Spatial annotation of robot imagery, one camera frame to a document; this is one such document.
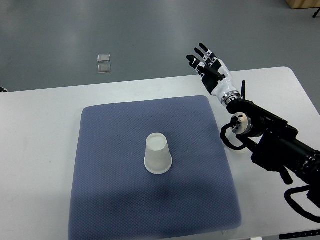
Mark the wooden furniture corner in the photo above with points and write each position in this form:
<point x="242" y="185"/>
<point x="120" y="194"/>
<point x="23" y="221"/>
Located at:
<point x="303" y="4"/>

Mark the white paper cup on mat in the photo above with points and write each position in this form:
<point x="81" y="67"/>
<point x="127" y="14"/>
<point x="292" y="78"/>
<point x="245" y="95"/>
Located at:
<point x="157" y="159"/>

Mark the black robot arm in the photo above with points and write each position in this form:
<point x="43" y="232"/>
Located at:
<point x="271" y="140"/>

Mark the black tripod leg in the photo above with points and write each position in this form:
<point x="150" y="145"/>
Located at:
<point x="316" y="13"/>

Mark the white paper cup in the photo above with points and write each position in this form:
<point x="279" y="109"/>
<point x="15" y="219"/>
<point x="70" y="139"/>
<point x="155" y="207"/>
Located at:
<point x="235" y="142"/>
<point x="157" y="159"/>

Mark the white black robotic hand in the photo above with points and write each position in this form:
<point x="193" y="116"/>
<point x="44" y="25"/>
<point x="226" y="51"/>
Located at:
<point x="214" y="74"/>

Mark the black object at table edge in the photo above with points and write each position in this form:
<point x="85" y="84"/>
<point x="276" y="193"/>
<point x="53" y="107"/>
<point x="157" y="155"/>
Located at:
<point x="302" y="234"/>

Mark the blue textured fabric mat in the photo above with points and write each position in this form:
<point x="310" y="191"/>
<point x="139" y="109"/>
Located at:
<point x="114" y="197"/>

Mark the dark object at left edge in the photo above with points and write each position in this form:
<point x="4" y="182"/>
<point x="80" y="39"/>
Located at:
<point x="3" y="90"/>

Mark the upper metal floor plate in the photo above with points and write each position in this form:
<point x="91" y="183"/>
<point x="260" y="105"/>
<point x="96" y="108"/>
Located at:
<point x="103" y="58"/>

